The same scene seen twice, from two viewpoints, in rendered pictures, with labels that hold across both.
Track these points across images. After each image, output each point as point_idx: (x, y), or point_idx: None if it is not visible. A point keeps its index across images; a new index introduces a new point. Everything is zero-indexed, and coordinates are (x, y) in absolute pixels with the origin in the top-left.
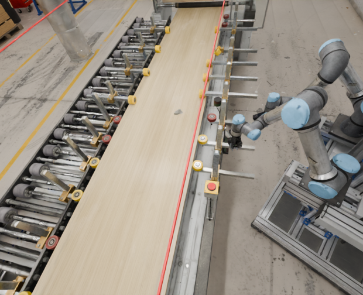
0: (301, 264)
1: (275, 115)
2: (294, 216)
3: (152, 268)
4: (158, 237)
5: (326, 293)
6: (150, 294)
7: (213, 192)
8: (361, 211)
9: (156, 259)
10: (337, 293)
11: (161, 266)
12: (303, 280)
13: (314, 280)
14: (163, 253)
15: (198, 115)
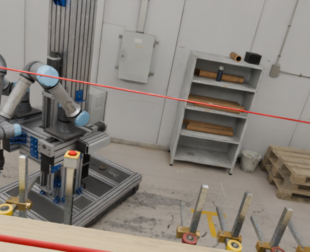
0: (96, 225)
1: (14, 103)
2: (58, 207)
3: (134, 250)
4: (100, 246)
5: (118, 216)
6: (157, 249)
7: (78, 153)
8: (87, 129)
9: (124, 247)
10: (117, 210)
11: (130, 242)
12: (109, 227)
13: (109, 220)
14: (118, 241)
15: (54, 76)
